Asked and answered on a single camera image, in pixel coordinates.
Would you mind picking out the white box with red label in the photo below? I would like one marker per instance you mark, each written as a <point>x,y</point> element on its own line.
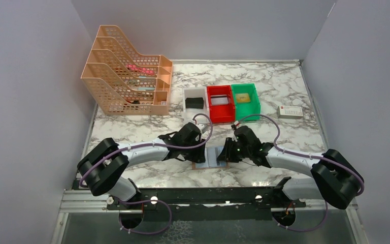
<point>290,112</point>

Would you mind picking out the pink items in organizer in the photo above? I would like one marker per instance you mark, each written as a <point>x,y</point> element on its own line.
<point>140,71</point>

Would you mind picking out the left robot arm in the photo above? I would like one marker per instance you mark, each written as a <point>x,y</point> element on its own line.
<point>102,168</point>

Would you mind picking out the green plastic bin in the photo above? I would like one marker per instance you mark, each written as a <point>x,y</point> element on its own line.
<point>244,109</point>

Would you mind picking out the red plastic bin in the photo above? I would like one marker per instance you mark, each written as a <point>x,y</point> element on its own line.
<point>221,113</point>

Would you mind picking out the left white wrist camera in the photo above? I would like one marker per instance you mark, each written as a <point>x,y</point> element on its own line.
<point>202,127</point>

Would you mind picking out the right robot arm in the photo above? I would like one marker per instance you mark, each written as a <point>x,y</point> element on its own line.
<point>328,176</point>

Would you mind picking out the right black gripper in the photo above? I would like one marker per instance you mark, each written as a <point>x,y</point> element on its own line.
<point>226,154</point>

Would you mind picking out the light blue credit card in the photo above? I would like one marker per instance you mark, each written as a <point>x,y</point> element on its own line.
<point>213,158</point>

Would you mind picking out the peach plastic file organizer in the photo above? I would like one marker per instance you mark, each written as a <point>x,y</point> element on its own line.
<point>112,84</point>

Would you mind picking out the black credit card from holder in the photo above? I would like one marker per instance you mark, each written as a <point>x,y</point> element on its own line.
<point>195,103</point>

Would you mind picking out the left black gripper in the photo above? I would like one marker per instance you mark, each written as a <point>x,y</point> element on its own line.
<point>198,157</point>

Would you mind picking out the black mounting rail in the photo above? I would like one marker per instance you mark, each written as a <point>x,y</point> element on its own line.
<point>153,204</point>

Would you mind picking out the red black stamp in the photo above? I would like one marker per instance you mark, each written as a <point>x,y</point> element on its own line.
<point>134,101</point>

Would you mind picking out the white plastic bin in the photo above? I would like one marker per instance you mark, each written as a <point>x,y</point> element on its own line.
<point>193,92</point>

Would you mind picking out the aluminium frame rail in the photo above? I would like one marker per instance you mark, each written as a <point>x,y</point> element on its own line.
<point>82,201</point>

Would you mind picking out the gold card in green bin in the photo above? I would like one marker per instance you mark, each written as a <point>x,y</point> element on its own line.
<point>242,98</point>

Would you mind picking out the white card in red bin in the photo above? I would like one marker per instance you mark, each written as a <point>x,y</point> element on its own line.
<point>219,100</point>

